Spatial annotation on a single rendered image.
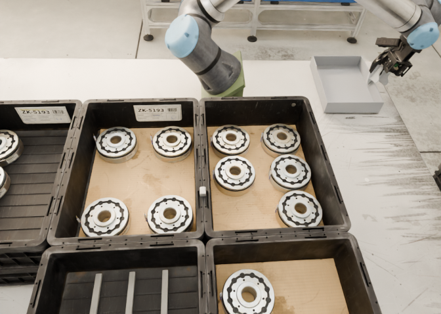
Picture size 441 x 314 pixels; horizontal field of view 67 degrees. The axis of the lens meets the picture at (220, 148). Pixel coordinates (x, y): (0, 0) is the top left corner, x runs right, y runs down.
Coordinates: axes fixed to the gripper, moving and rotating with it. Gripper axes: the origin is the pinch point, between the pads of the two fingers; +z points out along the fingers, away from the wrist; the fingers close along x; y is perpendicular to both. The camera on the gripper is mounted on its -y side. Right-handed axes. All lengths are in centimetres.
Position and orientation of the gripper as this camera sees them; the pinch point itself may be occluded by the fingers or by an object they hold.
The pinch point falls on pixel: (370, 80)
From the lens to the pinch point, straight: 140.5
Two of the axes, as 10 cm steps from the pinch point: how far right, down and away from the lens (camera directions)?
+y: 1.0, 7.8, -6.2
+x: 9.4, 1.3, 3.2
